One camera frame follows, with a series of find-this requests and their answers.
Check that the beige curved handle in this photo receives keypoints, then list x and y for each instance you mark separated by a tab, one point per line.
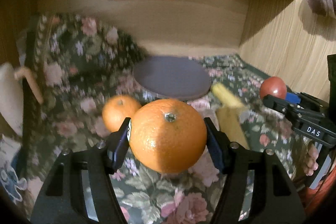
26	73

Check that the yellow banana piece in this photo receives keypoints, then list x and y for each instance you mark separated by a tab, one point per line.
229	123
226	97

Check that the person's hand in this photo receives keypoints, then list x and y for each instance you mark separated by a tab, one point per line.
306	163

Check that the floral dark green bedspread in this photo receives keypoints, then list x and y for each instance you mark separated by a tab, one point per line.
84	69

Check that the large orange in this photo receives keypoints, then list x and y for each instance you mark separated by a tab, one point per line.
167	136

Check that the dark purple round plate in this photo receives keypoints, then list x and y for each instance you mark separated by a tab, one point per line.
172	77

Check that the white papers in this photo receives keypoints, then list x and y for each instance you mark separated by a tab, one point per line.
11	133

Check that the medium orange with sticker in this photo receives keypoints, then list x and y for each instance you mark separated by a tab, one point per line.
117	109

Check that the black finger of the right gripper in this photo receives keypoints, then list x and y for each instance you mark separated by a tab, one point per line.
283	106

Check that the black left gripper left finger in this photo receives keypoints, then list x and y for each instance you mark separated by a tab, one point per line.
78	188

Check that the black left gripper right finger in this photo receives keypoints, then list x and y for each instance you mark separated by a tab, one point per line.
257	187

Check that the red tomato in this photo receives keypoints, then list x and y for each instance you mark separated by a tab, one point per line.
274	86

